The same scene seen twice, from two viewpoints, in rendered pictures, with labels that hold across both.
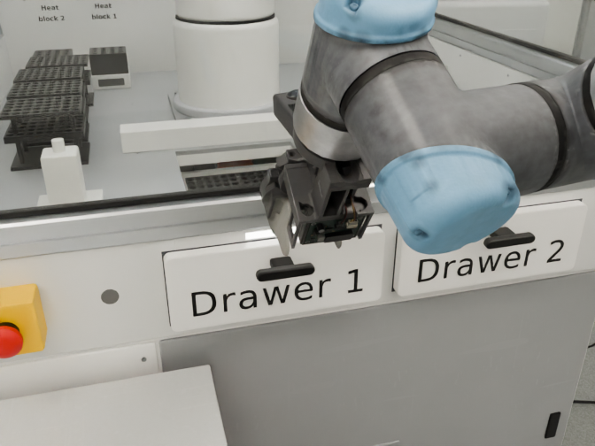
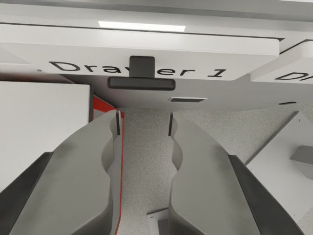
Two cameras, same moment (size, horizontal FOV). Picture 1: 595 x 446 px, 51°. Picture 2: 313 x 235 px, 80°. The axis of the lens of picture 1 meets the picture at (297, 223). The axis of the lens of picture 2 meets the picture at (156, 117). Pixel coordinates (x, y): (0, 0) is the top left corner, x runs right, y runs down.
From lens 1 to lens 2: 65 cm
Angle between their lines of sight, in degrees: 60
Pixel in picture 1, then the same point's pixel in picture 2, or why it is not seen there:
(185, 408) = (64, 125)
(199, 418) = not seen: hidden behind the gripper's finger
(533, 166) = not seen: outside the picture
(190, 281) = (42, 56)
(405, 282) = (263, 78)
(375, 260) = (248, 67)
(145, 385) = (40, 93)
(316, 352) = not seen: hidden behind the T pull
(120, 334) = (5, 60)
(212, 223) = (37, 7)
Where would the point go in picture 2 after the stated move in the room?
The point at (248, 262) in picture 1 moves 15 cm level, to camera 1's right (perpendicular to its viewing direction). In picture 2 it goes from (104, 54) to (234, 94)
